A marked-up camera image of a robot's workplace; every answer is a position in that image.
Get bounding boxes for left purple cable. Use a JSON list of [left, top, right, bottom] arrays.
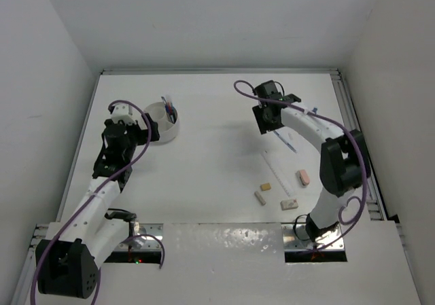
[[30, 100, 166, 305]]

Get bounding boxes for clear blue pen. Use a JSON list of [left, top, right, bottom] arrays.
[[273, 131, 297, 154]]

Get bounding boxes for clear plastic ruler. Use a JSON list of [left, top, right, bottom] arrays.
[[262, 151, 295, 198]]

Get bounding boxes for aluminium frame rail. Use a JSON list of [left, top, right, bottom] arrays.
[[331, 69, 400, 221], [10, 223, 48, 305]]

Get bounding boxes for yellow eraser block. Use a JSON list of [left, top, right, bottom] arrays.
[[260, 183, 271, 191]]

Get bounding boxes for white round compartment organizer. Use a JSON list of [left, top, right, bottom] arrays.
[[144, 94, 180, 145]]

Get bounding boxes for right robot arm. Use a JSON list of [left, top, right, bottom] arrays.
[[251, 80, 370, 241]]

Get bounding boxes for purple cable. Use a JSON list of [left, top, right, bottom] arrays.
[[233, 79, 368, 251], [30, 100, 166, 305]]

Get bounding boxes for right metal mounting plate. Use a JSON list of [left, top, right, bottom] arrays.
[[281, 222, 347, 264]]

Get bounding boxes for white boxed eraser red label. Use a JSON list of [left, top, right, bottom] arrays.
[[280, 199, 298, 211]]

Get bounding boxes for pink eraser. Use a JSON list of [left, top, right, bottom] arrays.
[[297, 169, 311, 186]]

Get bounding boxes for dark blue pen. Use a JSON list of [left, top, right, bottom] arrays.
[[161, 96, 171, 113]]

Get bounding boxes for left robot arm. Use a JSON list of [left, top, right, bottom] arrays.
[[30, 113, 160, 304]]

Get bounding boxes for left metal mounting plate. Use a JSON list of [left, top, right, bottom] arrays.
[[105, 223, 164, 264]]

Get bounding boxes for beige cylindrical eraser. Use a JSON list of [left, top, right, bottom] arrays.
[[254, 191, 266, 206]]

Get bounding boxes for aluminium frame rail left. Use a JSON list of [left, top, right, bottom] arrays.
[[10, 223, 48, 305]]

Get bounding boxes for metal mounting plate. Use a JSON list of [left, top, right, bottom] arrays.
[[281, 222, 347, 264], [105, 223, 164, 264]]

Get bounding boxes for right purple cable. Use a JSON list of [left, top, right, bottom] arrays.
[[233, 79, 368, 251]]

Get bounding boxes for aluminium frame rail right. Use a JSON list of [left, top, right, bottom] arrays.
[[331, 69, 400, 221]]

